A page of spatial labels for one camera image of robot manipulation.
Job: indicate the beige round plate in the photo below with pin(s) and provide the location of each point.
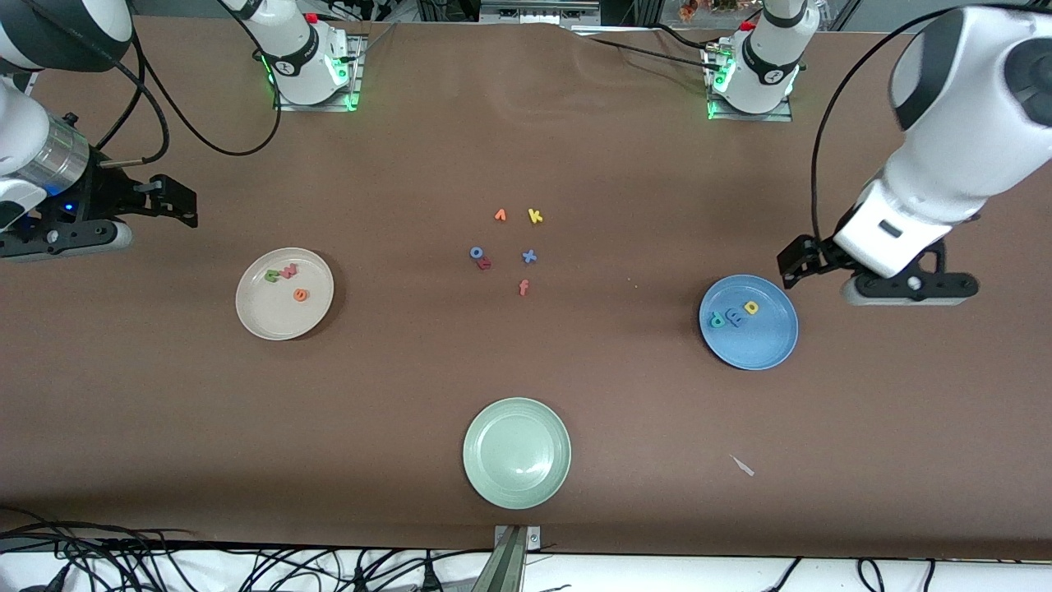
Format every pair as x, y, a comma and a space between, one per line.
275, 316

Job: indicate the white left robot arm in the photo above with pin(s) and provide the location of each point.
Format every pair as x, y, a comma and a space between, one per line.
970, 123

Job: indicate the grey metal box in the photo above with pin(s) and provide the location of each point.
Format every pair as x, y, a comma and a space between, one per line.
538, 11

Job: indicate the pink foam letter w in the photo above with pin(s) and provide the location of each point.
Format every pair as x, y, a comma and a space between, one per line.
288, 270

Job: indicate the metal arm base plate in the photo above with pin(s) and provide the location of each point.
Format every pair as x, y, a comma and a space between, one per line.
779, 116
362, 57

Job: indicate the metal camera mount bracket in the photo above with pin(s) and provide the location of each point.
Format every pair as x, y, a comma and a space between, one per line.
509, 567

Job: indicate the white paper scrap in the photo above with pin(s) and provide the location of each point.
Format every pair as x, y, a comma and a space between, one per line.
742, 465

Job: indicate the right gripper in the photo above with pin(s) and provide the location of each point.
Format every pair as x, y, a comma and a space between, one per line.
109, 197

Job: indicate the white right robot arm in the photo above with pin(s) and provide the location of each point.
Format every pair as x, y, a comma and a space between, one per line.
300, 66

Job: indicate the aluminium frame rail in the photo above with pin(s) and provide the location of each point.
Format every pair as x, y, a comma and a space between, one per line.
27, 80

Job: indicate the teal foam letter p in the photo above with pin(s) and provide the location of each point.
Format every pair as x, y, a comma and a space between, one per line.
717, 319

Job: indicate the brown table cover sheet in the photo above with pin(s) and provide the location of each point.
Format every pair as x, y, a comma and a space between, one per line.
526, 362

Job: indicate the blue foam letter m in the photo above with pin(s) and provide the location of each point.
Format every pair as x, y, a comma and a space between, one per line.
734, 316

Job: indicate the small orange decoration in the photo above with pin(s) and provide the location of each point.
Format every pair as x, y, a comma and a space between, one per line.
689, 8

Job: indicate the blue round plate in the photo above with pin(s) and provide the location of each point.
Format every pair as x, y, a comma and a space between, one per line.
760, 341

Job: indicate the pale green round plate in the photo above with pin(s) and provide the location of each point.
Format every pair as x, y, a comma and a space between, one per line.
517, 453

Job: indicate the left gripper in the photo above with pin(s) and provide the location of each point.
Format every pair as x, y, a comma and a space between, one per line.
809, 256

